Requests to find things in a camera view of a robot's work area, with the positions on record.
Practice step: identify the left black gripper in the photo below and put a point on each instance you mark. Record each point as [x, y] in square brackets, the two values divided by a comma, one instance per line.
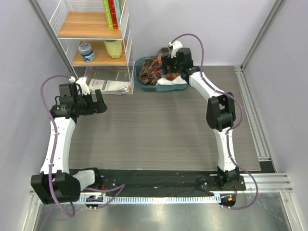
[97, 107]

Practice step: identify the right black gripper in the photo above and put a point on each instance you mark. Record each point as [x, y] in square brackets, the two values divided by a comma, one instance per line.
[167, 60]

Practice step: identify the plaid flannel long sleeve shirt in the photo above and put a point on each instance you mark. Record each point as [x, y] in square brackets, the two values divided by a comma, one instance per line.
[151, 69]

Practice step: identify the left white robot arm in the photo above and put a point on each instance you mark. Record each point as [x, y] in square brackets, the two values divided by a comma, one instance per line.
[54, 183]

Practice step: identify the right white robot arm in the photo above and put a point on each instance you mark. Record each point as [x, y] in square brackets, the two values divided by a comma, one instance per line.
[220, 113]

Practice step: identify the white long sleeve shirt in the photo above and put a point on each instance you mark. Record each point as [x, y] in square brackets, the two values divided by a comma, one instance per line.
[164, 82]

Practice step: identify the grey white booklet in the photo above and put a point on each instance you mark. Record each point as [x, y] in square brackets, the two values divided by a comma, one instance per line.
[110, 82]

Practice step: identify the teal plastic basin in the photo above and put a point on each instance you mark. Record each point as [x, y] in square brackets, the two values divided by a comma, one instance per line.
[155, 88]

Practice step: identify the blue white jar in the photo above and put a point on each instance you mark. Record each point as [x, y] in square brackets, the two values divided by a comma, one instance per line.
[86, 51]

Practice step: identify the yellow plastic container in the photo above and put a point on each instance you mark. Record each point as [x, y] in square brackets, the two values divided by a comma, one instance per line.
[114, 48]

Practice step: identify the red book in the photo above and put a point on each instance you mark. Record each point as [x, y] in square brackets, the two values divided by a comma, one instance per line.
[113, 14]

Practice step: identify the teal book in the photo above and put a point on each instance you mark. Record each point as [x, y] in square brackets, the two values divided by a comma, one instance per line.
[118, 10]

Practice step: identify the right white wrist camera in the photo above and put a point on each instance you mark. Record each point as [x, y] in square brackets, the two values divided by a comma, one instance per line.
[174, 46]

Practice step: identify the white wire wooden shelf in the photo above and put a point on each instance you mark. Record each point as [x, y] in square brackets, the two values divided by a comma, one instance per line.
[83, 21]

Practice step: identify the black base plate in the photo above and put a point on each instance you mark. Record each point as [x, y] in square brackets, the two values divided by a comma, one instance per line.
[141, 180]

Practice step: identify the white slotted cable duct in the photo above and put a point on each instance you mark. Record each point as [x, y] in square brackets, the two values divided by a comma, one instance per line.
[150, 200]

